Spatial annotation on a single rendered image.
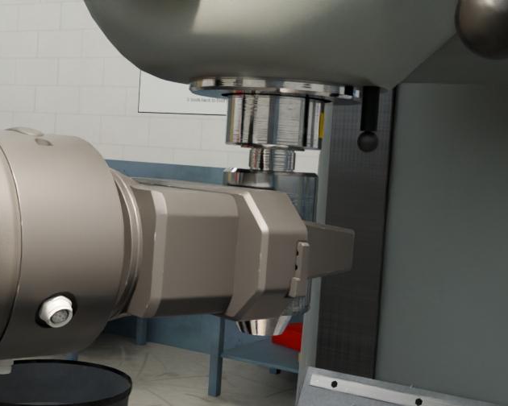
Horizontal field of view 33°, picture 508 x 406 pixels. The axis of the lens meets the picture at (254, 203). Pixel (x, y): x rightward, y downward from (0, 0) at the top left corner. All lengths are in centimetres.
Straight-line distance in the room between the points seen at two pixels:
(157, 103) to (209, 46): 544
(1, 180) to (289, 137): 15
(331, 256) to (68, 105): 592
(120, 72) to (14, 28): 109
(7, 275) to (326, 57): 15
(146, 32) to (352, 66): 9
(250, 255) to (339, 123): 48
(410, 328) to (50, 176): 53
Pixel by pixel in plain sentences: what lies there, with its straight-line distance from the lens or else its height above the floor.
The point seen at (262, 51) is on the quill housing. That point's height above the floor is 132.
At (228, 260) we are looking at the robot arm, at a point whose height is 123.
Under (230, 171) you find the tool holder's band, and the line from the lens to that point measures 41.
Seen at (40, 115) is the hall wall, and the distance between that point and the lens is 649.
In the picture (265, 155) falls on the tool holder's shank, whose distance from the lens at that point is 41.
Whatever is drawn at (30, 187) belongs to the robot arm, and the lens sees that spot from 31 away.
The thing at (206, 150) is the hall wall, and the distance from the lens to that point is 553.
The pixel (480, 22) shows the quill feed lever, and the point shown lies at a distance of 30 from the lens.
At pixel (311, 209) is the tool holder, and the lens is 41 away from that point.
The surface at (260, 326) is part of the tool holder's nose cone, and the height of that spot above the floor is 119.
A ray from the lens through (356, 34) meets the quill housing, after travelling 35.
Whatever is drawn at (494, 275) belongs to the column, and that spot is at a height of 119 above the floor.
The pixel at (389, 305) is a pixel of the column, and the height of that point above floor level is 115.
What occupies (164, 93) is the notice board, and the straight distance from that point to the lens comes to 576.
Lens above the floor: 127
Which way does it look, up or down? 3 degrees down
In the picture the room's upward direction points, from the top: 4 degrees clockwise
